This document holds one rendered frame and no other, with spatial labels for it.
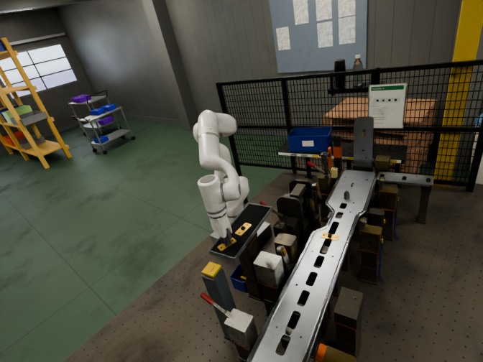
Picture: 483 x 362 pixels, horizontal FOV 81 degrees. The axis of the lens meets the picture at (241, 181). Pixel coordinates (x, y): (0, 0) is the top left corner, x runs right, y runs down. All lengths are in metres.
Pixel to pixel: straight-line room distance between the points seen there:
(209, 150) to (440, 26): 3.28
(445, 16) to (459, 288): 2.94
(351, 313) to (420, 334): 0.46
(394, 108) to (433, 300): 1.18
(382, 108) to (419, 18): 2.00
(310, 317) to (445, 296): 0.75
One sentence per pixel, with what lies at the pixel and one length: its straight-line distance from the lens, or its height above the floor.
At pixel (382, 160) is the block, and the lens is 2.01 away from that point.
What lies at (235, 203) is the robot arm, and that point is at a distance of 1.69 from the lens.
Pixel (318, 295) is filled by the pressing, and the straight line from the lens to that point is 1.27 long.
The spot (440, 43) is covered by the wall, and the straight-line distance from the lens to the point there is 4.05.
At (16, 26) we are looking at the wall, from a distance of 10.66.
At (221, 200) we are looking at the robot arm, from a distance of 1.11.
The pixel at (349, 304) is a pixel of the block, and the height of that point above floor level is 1.03.
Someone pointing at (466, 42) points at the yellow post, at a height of 1.64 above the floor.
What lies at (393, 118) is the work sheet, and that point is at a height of 1.22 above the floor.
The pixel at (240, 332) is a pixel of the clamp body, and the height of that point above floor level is 1.05.
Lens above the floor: 2.01
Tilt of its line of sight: 30 degrees down
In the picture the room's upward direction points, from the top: 13 degrees counter-clockwise
